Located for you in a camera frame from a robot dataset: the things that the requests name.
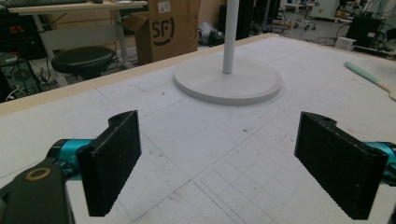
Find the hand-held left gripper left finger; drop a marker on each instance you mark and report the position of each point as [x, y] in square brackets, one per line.
[107, 165]

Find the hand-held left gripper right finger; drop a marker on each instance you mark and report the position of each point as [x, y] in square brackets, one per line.
[339, 168]

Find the black round stool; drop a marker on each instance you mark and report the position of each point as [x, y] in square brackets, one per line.
[83, 62]

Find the black computer tower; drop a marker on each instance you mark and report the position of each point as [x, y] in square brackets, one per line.
[18, 77]

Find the small white box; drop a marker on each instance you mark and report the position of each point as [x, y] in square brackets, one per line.
[345, 43]

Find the white desk with light top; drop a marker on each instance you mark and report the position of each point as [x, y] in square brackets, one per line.
[84, 28]

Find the white round lamp stand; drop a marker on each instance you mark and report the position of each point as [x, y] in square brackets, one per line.
[229, 76]

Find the brown cardboard box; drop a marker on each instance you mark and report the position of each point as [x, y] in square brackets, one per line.
[165, 29]

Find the rolling stool with chrome base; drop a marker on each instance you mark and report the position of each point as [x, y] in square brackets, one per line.
[305, 17]

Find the white cabinet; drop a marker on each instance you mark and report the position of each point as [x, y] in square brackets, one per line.
[325, 8]

